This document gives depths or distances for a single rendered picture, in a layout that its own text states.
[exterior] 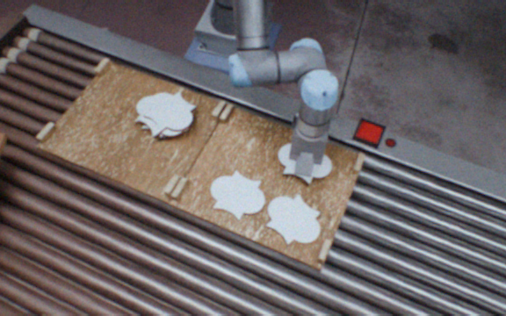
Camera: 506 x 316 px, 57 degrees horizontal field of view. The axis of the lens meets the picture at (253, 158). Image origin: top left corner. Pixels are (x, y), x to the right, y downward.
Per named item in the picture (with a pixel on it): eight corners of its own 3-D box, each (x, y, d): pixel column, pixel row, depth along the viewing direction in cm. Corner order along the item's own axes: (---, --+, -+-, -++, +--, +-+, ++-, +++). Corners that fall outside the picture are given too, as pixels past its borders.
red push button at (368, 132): (361, 123, 136) (362, 120, 134) (381, 131, 134) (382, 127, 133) (355, 139, 133) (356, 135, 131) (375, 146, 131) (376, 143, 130)
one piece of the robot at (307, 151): (287, 144, 105) (282, 180, 118) (327, 151, 104) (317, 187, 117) (295, 104, 111) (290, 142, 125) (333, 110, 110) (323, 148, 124)
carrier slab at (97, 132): (110, 64, 145) (108, 61, 144) (228, 108, 137) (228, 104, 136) (38, 149, 128) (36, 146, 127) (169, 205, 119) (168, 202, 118)
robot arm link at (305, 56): (274, 38, 107) (282, 74, 101) (322, 34, 108) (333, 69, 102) (272, 62, 113) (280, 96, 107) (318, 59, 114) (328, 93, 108)
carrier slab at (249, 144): (229, 109, 137) (229, 105, 135) (364, 159, 128) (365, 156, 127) (169, 205, 119) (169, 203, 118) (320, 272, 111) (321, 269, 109)
